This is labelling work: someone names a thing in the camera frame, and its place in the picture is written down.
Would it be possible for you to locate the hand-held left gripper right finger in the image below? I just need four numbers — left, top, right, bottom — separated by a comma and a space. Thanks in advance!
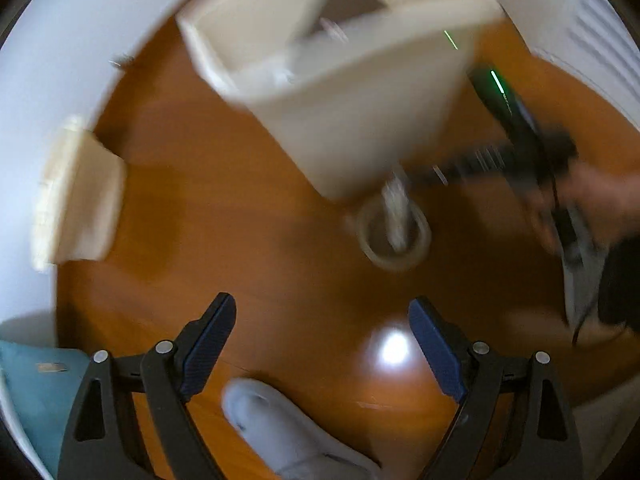
407, 296, 583, 480

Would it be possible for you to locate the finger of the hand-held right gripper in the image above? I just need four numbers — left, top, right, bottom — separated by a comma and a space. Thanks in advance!
410, 141, 513, 187

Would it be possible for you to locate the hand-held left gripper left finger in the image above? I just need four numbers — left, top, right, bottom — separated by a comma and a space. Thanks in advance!
57, 292, 237, 480

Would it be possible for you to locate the white wrapper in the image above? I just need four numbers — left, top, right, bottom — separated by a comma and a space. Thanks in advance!
381, 169, 417, 253

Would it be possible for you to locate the cream plastic bin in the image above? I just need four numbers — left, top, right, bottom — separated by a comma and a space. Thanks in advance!
177, 0, 506, 203

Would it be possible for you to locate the person's right hand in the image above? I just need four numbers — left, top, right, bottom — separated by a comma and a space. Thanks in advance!
527, 190, 571, 257

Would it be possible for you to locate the clear tape roll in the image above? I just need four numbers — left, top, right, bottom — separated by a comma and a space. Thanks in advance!
356, 199, 432, 272

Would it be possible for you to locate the grey slipper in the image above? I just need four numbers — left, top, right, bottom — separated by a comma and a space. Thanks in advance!
221, 378, 382, 480

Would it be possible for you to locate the white ribbed panel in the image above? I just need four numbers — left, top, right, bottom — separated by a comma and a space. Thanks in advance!
562, 0, 640, 128

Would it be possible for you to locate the teal cloth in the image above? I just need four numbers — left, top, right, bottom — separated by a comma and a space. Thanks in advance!
0, 339, 93, 478

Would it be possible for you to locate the cream plastic block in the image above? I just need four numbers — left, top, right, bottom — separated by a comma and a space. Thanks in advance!
30, 114, 127, 273

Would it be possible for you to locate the black cable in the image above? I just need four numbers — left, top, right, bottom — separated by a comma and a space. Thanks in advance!
571, 290, 603, 347

